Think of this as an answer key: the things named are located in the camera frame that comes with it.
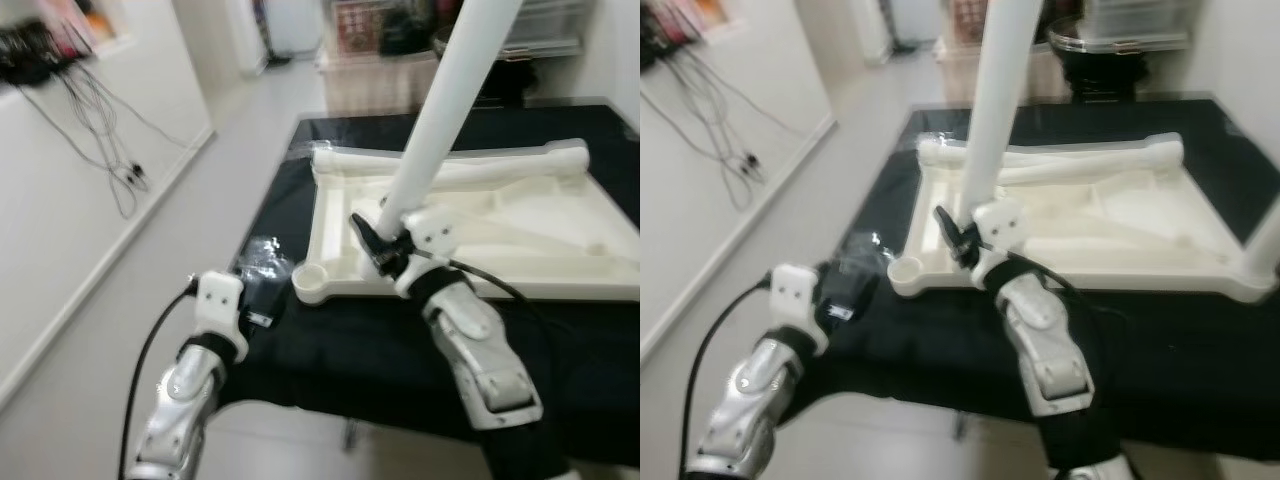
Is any pink packet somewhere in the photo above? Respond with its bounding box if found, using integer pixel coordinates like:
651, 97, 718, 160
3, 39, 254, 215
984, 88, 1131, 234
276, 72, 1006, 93
650, 0, 701, 41
40, 0, 101, 51

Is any clear tape strip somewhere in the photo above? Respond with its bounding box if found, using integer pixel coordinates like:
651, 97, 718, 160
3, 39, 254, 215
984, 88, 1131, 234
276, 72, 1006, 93
290, 125, 346, 161
895, 125, 961, 156

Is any white plastic table top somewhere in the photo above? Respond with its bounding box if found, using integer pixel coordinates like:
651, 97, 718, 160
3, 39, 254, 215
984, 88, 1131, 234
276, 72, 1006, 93
290, 140, 641, 306
888, 132, 1280, 306

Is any red printed box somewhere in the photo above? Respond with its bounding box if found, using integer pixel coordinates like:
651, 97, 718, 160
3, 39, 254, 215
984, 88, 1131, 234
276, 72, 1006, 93
950, 0, 991, 46
330, 0, 386, 56

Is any clear plastic storage box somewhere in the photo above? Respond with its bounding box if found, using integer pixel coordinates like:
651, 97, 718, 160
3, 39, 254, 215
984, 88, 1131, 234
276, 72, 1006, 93
500, 0, 591, 56
1085, 0, 1191, 41

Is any black round stool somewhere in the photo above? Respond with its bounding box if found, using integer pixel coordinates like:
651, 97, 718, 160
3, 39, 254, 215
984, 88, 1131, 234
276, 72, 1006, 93
470, 55, 541, 106
1070, 55, 1151, 101

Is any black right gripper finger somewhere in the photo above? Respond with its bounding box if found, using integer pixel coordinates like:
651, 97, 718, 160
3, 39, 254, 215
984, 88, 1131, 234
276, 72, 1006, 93
348, 212, 386, 261
932, 205, 966, 251

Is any beige tablecloth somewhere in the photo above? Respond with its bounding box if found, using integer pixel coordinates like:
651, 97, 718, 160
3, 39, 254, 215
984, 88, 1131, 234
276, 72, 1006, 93
318, 50, 441, 116
935, 40, 1076, 106

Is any white plastic table leg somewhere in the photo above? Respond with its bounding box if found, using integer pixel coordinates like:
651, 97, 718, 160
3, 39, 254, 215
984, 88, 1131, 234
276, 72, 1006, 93
1240, 195, 1280, 301
435, 140, 593, 189
918, 140, 1061, 186
312, 147, 481, 186
375, 0, 528, 236
1000, 132, 1186, 186
952, 0, 1048, 226

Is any black table cloth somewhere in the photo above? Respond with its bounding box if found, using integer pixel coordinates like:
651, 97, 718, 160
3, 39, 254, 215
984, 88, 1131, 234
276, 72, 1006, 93
225, 100, 641, 471
830, 95, 1280, 471

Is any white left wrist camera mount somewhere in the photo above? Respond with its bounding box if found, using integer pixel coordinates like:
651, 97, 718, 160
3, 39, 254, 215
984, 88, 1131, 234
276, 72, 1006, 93
763, 263, 831, 356
192, 270, 249, 361

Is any black router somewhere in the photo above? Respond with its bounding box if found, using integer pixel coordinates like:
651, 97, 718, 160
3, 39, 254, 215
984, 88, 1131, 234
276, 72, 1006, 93
640, 30, 683, 67
0, 25, 71, 86

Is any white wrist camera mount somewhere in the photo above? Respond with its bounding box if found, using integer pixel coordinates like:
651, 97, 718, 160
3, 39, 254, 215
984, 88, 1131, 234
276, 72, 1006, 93
192, 270, 249, 361
395, 205, 463, 296
970, 197, 1031, 286
763, 263, 831, 356

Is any thin black cable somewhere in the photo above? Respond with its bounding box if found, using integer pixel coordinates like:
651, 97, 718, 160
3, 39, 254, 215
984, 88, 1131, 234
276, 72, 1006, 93
700, 55, 833, 151
75, 70, 216, 151

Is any orange jar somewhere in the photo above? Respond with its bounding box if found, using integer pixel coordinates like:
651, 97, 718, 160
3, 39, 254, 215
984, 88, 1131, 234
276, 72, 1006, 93
690, 0, 731, 31
85, 0, 126, 41

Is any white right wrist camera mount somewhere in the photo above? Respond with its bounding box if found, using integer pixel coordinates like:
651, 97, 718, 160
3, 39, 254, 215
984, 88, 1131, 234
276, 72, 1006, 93
395, 205, 463, 296
970, 197, 1031, 286

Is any white fridge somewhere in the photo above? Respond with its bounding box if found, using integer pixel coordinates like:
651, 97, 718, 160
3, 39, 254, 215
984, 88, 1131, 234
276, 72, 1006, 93
885, 0, 946, 46
265, 0, 326, 56

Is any looped black cable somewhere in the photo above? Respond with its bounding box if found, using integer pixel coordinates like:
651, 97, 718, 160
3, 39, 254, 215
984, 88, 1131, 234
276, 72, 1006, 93
665, 50, 766, 213
20, 80, 151, 219

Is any black bag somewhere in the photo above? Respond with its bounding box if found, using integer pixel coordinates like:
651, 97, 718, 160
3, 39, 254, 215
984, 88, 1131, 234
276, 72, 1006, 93
1040, 0, 1086, 31
380, 0, 436, 56

